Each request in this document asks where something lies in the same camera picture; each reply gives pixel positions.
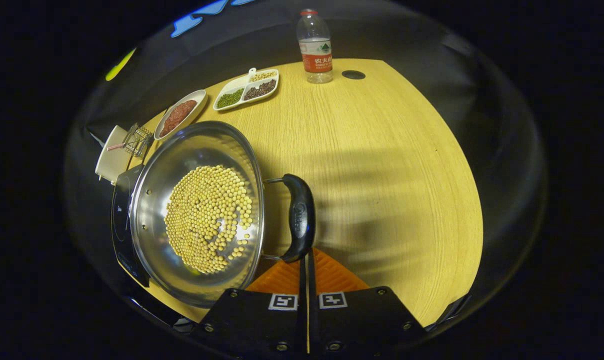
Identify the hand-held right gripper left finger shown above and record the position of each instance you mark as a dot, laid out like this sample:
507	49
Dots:
262	325

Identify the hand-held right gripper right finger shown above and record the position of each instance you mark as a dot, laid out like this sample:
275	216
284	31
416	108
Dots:
352	325

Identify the black induction cooktop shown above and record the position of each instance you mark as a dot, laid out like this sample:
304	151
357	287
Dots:
122	220

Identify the stainless steel pot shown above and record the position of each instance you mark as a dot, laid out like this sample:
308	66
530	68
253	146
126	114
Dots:
192	145

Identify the pile of yellow soybeans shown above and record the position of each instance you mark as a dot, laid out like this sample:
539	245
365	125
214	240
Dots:
207	220

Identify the brown meat patty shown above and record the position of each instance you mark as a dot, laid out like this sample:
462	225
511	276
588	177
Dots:
186	107
169	125

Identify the white kitchen scale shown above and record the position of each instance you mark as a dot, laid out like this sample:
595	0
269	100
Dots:
111	162

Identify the pile of green mung beans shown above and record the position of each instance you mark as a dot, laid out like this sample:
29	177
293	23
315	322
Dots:
229	98

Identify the red striped straw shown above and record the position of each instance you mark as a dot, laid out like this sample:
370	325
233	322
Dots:
115	147

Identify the white oval plate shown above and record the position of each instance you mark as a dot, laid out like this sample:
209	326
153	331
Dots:
199	100

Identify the pile of dark red beans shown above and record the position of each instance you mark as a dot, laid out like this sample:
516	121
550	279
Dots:
260	89

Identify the white divided dish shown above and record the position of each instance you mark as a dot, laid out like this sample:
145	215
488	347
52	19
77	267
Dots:
237	85

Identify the pile of small pale beans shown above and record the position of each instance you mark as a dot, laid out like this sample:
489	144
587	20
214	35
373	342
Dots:
263	76

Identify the clear plastic water bottle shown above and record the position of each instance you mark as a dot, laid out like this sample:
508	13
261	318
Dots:
315	55

